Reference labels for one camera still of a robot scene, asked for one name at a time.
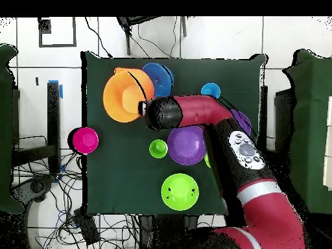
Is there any green cup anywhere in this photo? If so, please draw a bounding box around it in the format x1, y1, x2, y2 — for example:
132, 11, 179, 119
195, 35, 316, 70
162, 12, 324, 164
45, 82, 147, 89
148, 139, 169, 160

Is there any blue bowl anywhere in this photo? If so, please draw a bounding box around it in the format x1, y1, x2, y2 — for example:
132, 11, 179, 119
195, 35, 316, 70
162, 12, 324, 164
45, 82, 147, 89
141, 62, 175, 99

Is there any red bowl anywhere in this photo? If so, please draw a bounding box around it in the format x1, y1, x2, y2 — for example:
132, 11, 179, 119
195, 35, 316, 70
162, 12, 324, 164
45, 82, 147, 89
71, 126, 100, 156

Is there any purple bowl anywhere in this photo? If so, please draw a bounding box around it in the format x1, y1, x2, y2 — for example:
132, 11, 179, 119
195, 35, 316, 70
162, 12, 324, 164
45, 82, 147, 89
230, 109, 253, 137
167, 125, 208, 166

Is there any green bowl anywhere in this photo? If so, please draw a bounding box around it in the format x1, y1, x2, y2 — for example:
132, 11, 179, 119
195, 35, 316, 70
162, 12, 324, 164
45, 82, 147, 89
161, 172, 200, 211

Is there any blue cup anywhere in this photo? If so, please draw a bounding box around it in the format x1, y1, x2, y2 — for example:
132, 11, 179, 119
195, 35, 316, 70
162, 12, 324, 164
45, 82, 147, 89
200, 82, 222, 99

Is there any dark green table cloth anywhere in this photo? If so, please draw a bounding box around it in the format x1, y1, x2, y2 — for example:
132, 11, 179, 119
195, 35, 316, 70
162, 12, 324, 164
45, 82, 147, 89
80, 51, 268, 216

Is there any black power adapter box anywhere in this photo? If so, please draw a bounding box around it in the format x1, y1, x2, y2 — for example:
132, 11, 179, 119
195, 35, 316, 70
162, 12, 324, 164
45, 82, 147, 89
73, 208, 101, 246

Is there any green cloth covered table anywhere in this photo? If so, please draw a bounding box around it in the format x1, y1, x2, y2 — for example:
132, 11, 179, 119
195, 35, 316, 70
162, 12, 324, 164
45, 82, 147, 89
0, 43, 25, 216
281, 49, 332, 216

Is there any white box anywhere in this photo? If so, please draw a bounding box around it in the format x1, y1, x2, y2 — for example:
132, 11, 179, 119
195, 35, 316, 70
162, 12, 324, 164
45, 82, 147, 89
322, 95, 332, 191

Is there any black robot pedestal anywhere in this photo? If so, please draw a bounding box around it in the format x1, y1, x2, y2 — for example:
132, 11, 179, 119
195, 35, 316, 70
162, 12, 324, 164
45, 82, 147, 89
138, 215, 199, 249

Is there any black floor cable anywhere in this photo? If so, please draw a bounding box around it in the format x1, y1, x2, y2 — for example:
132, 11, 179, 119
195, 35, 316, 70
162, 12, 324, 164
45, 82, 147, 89
84, 16, 113, 58

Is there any black camera tripod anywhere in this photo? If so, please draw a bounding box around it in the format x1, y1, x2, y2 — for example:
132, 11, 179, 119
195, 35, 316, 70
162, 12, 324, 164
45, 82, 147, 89
116, 16, 187, 56

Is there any tangle of cables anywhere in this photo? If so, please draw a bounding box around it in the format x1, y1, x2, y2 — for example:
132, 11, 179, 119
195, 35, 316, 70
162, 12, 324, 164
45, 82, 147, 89
15, 150, 138, 249

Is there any grey pedestal foot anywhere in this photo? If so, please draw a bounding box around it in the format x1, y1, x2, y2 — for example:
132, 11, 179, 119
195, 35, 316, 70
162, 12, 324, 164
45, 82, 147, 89
11, 176, 55, 206

